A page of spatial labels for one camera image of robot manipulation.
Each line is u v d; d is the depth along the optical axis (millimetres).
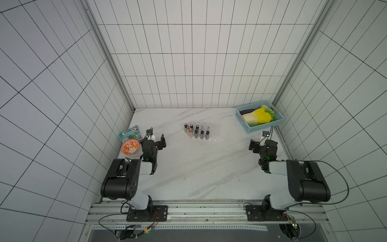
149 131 788
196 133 976
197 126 999
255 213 726
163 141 861
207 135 977
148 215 667
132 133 1012
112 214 635
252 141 883
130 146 954
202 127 1004
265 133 811
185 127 1001
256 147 852
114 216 635
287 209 632
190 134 977
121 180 457
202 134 976
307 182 454
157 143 834
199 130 1003
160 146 837
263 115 1053
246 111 1127
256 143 850
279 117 1061
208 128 993
